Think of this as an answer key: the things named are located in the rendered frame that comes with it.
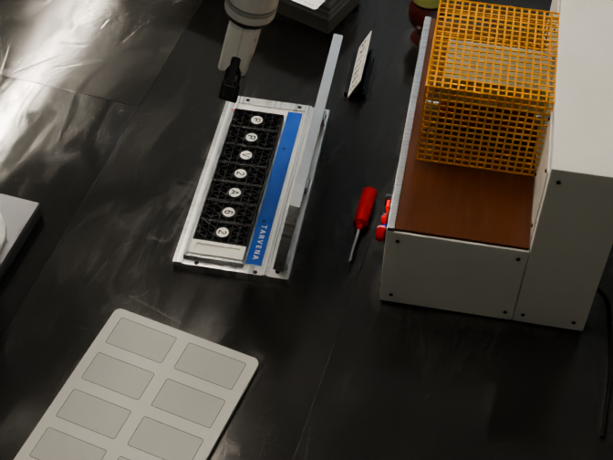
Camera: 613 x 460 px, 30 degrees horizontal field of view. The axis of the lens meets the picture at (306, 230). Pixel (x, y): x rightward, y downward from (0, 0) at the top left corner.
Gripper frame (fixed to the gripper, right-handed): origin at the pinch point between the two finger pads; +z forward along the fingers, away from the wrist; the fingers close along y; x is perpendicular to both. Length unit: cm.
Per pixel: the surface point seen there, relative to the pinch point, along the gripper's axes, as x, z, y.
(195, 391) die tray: 9, 24, 47
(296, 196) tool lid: 15.5, 1.8, 20.3
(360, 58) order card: 21.9, 17.8, -35.8
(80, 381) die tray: -10, 28, 49
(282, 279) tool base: 17.6, 21.2, 22.3
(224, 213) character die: 4.6, 22.2, 10.5
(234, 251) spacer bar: 8.3, 21.7, 18.8
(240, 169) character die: 5.0, 22.1, -0.9
